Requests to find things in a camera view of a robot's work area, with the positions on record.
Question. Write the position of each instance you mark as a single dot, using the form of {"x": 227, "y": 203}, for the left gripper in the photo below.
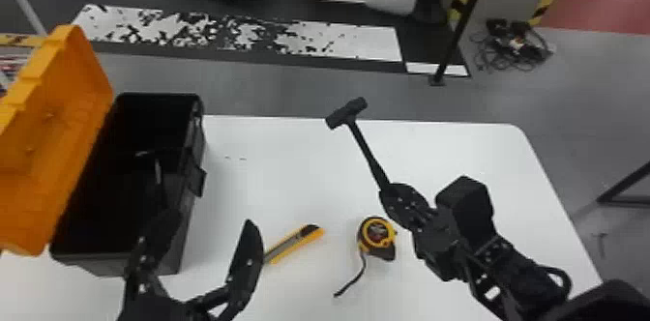
{"x": 162, "y": 313}

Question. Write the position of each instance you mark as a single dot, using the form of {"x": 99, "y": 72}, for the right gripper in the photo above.
{"x": 439, "y": 247}

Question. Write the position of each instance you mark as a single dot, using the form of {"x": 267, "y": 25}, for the black hammer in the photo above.
{"x": 363, "y": 148}

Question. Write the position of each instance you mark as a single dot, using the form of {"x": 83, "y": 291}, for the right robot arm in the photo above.
{"x": 528, "y": 282}

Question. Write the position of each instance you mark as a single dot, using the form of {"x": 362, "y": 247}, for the yellow tape measure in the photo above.
{"x": 377, "y": 234}

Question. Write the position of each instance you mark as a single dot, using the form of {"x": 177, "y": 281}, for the yellow utility knife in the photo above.
{"x": 294, "y": 242}

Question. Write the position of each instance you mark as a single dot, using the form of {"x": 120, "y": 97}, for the black tool box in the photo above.
{"x": 56, "y": 125}

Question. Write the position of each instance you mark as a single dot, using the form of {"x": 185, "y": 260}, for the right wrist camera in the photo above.
{"x": 469, "y": 206}

